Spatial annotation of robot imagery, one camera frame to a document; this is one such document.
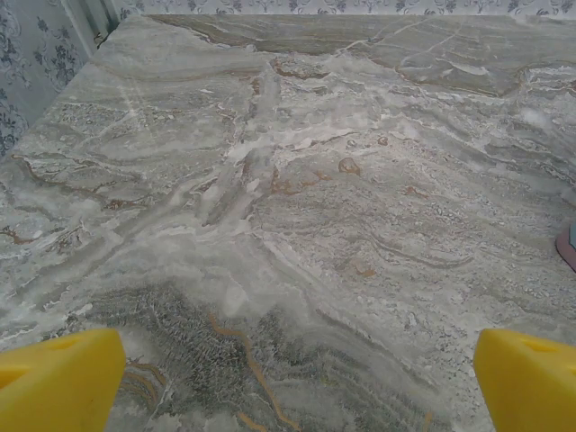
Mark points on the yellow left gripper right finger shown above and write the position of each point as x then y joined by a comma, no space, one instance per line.
531,387

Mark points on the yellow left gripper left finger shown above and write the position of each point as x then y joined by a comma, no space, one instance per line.
54,382

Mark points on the cartoon print tin box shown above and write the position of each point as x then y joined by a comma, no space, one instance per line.
568,249

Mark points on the aluminium frame corner post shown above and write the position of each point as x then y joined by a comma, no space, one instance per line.
92,20

